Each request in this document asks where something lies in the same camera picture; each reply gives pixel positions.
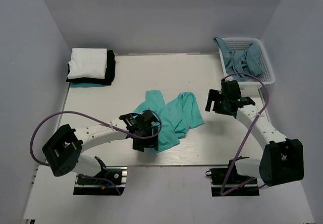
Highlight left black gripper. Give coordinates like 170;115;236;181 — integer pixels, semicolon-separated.
133;125;159;152

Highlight teal green t shirt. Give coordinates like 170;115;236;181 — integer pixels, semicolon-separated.
134;90;204;152

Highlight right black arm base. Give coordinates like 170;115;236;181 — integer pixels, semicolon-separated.
205;167;259;197

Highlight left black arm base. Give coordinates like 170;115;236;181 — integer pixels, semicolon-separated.
73;167;127;196

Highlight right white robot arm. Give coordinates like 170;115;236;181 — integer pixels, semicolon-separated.
205;80;304;187

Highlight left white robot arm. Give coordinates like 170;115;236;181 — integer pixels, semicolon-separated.
42;110;162;183

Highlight grey blue crumpled t shirt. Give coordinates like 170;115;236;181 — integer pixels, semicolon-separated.
213;37;264;77

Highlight white plastic basket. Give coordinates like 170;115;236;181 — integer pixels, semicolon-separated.
223;37;276;90

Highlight folded black t shirt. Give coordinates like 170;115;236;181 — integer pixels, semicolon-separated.
66;49;116;86

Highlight folded teal t shirt bottom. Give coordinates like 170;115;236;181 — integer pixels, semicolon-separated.
70;82;103;88

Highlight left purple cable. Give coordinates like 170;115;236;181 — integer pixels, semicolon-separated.
29;110;162;171

